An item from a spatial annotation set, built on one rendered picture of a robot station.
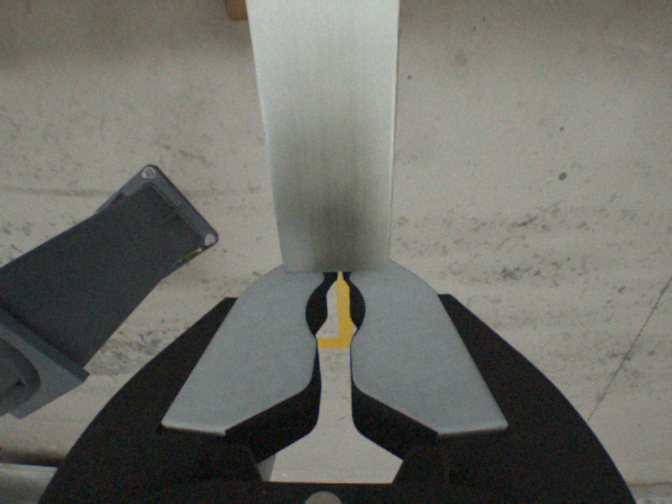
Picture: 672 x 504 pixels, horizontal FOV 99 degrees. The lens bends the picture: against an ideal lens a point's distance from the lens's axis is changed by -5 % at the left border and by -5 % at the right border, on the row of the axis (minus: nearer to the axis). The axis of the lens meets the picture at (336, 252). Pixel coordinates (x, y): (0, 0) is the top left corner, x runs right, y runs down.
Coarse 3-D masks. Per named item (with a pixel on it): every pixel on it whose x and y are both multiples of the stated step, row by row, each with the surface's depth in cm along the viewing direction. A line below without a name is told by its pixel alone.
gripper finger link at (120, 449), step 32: (160, 352) 7; (192, 352) 7; (128, 384) 6; (160, 384) 6; (96, 416) 6; (128, 416) 6; (160, 416) 6; (96, 448) 5; (128, 448) 5; (160, 448) 5; (192, 448) 5; (64, 480) 5; (96, 480) 5; (128, 480) 5; (160, 480) 5; (192, 480) 5
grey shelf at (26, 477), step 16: (0, 448) 188; (0, 464) 177; (16, 464) 177; (0, 480) 184; (16, 480) 182; (32, 480) 180; (48, 480) 179; (0, 496) 187; (16, 496) 195; (32, 496) 193
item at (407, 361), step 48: (384, 288) 9; (432, 288) 9; (384, 336) 7; (432, 336) 7; (384, 384) 6; (432, 384) 6; (480, 384) 6; (384, 432) 6; (432, 432) 5; (480, 432) 5
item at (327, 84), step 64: (256, 0) 6; (320, 0) 6; (384, 0) 6; (256, 64) 6; (320, 64) 6; (384, 64) 6; (320, 128) 7; (384, 128) 7; (320, 192) 8; (384, 192) 7; (320, 256) 8; (384, 256) 8
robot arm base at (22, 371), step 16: (0, 352) 47; (16, 352) 49; (0, 368) 47; (16, 368) 49; (32, 368) 51; (0, 384) 47; (16, 384) 50; (32, 384) 52; (0, 400) 48; (16, 400) 50; (0, 416) 49
